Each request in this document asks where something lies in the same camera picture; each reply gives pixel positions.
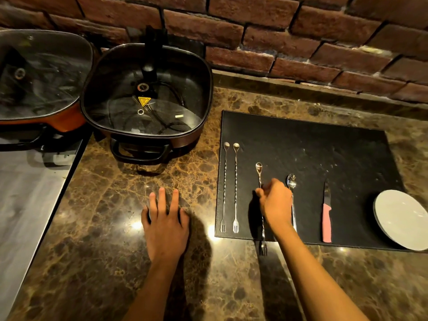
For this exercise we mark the white plate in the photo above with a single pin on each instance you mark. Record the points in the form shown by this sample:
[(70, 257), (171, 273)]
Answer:
[(403, 218)]

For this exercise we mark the person's left middle finger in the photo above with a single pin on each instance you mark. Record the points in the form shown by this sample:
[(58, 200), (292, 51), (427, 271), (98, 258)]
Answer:
[(162, 202)]

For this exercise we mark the person's left hand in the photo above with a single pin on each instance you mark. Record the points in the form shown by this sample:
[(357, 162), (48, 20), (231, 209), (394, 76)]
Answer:
[(165, 233)]

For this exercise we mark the person's left thumb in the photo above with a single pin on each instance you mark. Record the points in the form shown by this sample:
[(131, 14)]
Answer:
[(184, 217)]

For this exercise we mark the plain steel spoon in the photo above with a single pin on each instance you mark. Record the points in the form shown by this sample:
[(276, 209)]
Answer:
[(291, 181)]

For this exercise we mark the glass lid with black knob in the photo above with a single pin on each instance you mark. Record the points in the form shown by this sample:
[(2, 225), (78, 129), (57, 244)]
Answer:
[(174, 80)]

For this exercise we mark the person's left forearm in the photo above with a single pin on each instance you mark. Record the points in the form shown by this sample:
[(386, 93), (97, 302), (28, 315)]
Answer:
[(155, 290)]

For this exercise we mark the black electric pot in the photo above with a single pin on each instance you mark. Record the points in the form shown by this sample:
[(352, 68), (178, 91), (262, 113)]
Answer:
[(147, 147)]

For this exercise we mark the person's right thumb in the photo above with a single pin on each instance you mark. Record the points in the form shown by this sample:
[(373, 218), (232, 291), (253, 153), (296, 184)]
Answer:
[(259, 193)]

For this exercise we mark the grey metal counter panel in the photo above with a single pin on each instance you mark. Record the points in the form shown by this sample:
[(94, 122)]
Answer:
[(26, 203)]

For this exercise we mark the person's right forearm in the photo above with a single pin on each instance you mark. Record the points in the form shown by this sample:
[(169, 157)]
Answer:
[(314, 280)]

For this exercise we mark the yellow warning tag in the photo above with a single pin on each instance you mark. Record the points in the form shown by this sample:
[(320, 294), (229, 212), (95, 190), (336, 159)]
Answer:
[(144, 101)]

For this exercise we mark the person's right hand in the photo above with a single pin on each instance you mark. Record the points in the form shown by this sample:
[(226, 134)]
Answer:
[(277, 205)]

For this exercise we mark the glass lid with steel rim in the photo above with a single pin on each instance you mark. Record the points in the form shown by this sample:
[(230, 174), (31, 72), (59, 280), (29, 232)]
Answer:
[(46, 70)]

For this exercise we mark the black placemat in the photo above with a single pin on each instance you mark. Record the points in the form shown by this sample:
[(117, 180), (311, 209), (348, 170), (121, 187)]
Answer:
[(317, 147)]

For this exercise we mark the twisted steel bar spoon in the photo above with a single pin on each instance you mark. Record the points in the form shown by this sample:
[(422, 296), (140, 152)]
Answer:
[(224, 183), (259, 173), (235, 183)]

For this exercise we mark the orange electric pot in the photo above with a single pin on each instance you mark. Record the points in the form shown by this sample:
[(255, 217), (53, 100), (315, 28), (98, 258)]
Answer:
[(56, 120)]

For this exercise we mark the person's left little finger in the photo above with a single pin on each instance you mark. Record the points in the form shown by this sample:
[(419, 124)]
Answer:
[(145, 217)]

